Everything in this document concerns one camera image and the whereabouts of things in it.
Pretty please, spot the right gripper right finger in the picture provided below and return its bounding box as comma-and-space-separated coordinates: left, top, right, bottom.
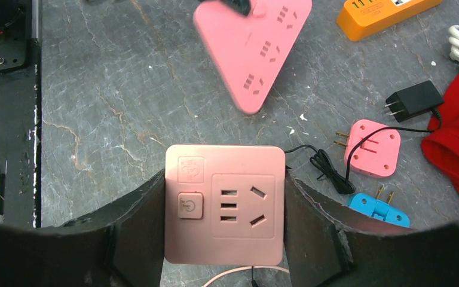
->
284, 174, 459, 286

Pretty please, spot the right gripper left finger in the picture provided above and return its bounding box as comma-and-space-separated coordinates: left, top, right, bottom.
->
0, 170, 166, 286

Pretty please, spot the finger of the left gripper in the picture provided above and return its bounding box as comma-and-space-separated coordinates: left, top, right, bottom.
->
197, 0, 252, 17

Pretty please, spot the pink power strip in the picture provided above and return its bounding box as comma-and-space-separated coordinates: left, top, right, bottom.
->
193, 0, 313, 114

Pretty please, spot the blue plug adapter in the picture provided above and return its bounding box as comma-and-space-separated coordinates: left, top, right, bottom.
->
347, 186, 410, 228

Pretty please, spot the pink charging cable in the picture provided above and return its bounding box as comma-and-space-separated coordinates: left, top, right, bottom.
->
201, 266, 290, 287

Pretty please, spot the pink plug adapter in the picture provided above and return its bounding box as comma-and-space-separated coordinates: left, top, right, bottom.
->
335, 119, 401, 178

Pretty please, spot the pink cube socket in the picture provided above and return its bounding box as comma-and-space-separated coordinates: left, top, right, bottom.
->
164, 144, 286, 265

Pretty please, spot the orange power strip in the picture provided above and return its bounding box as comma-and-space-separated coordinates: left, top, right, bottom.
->
336, 0, 442, 41

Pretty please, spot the black power adapter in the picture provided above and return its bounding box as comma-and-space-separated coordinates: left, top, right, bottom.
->
384, 80, 445, 123

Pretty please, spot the black thin cable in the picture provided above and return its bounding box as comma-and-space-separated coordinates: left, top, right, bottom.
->
284, 111, 443, 196

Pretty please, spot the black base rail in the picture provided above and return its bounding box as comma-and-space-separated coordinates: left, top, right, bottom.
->
0, 1, 42, 229

